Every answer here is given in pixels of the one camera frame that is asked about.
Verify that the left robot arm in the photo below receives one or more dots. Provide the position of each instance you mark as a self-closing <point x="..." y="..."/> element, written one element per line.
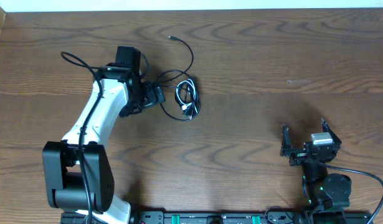
<point x="78" y="176"/>

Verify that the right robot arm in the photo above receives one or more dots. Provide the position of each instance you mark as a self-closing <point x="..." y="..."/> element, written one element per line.
<point x="327" y="193"/>

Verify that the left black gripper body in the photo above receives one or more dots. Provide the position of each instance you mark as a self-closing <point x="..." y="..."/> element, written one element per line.
<point x="148" y="96"/>

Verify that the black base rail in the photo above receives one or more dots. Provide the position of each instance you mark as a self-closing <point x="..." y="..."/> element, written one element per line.
<point x="271" y="216"/>

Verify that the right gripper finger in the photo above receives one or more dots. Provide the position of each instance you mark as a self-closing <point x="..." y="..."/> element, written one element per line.
<point x="327" y="129"/>
<point x="286" y="147"/>

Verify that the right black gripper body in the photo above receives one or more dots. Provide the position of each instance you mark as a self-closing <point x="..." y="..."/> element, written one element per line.
<point x="297" y="158"/>

